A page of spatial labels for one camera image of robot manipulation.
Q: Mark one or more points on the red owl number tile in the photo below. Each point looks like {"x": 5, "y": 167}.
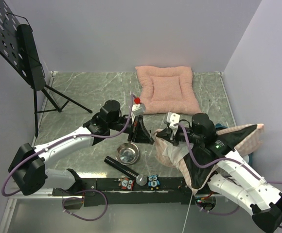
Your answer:
{"x": 126, "y": 184}

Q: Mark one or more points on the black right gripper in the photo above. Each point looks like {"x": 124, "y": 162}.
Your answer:
{"x": 166, "y": 133}

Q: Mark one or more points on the pink pet cushion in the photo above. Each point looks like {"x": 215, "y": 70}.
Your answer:
{"x": 167, "y": 89}

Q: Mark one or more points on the black handheld microphone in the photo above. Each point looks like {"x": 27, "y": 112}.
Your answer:
{"x": 140, "y": 179}

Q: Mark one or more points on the white fibreglass tent pole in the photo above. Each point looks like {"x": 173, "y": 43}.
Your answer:
{"x": 187, "y": 213}

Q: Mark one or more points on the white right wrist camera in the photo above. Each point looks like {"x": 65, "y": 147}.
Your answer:
{"x": 172, "y": 120}

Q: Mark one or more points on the aluminium frame rail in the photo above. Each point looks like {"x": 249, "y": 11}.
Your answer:
{"x": 41, "y": 194}

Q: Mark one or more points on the black music stand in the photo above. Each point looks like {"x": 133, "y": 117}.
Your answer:
{"x": 18, "y": 48}

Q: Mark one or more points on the blue owl number tile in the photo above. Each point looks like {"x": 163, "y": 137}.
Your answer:
{"x": 153, "y": 182}

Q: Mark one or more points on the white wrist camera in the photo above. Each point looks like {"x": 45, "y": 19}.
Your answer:
{"x": 138, "y": 107}
{"x": 172, "y": 120}

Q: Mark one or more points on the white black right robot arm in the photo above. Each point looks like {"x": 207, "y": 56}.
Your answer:
{"x": 215, "y": 158}

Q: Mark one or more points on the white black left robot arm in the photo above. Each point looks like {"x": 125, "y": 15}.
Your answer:
{"x": 30, "y": 168}

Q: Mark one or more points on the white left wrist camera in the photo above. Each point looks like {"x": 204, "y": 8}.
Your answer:
{"x": 138, "y": 107}

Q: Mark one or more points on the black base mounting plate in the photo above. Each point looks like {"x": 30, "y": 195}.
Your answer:
{"x": 171, "y": 190}

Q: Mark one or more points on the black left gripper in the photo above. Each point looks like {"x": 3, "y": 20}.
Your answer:
{"x": 141, "y": 135}

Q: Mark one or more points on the steel pet bowl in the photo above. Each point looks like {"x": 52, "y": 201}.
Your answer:
{"x": 127, "y": 153}

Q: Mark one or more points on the teal pet feeder toy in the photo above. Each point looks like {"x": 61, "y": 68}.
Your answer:
{"x": 247, "y": 158}

